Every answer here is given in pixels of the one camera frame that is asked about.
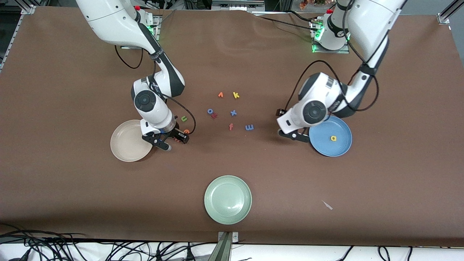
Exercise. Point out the blue letter m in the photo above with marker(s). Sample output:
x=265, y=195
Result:
x=249, y=127

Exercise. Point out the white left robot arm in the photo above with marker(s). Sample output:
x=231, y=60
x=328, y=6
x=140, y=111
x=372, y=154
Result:
x=369, y=21

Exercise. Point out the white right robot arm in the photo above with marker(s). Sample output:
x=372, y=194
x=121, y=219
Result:
x=108, y=18

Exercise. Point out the beige brown plate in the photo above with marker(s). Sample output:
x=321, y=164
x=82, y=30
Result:
x=127, y=143

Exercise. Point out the blue plate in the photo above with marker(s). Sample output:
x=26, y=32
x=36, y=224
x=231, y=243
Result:
x=333, y=149

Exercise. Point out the light green plate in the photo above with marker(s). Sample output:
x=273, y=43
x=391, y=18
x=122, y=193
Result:
x=227, y=199

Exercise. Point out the small white paper scrap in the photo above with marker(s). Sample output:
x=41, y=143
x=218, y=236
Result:
x=327, y=205

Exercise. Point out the brown table cover sheet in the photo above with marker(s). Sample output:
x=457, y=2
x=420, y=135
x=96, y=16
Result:
x=72, y=181

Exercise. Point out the orange background object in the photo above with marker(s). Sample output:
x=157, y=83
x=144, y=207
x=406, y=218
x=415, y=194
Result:
x=311, y=3

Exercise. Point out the silver metal plate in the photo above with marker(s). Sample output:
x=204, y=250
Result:
x=237, y=3

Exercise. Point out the black background stand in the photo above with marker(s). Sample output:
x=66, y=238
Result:
x=197, y=4

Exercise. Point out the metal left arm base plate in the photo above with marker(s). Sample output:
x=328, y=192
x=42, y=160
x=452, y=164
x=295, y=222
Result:
x=330, y=52

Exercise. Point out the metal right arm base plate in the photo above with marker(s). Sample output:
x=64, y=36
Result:
x=158, y=21

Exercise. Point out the metal table edge bracket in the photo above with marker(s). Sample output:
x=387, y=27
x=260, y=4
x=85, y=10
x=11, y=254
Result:
x=225, y=246

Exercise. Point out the aluminium frame rail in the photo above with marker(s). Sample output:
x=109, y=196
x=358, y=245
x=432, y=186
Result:
x=444, y=17
x=28, y=9

